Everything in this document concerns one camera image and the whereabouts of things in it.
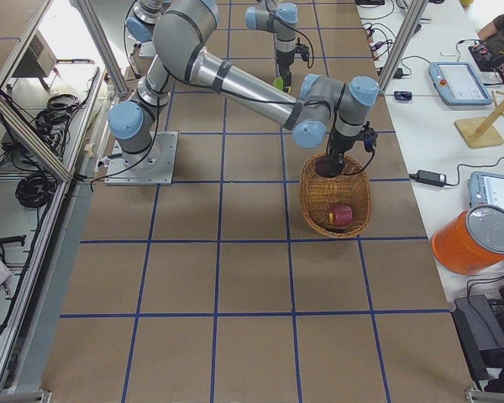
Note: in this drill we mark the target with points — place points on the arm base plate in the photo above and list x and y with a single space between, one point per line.
147 169
145 50

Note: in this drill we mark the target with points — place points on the black laptop adapter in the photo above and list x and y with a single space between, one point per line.
429 178

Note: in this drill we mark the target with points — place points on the aluminium frame post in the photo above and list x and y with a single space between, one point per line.
406 31

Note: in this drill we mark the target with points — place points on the orange bucket with lid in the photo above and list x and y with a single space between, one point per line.
471 242

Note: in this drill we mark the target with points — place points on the wooden stand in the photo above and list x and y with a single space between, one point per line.
479 132

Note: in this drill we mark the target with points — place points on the black equipment case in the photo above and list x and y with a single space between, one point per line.
480 335

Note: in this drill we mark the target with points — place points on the lower teach pendant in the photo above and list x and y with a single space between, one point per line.
486 188

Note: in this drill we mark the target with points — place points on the green apple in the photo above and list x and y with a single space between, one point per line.
279 83

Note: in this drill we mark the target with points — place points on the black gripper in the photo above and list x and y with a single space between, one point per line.
339 145
284 60

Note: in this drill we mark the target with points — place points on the teach pendant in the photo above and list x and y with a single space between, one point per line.
458 84
486 188

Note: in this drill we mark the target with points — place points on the dark red apple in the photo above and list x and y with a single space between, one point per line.
323 167

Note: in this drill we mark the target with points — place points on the upper teach pendant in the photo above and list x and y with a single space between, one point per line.
458 84

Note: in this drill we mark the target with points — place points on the wicker basket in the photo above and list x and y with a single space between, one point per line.
318 196

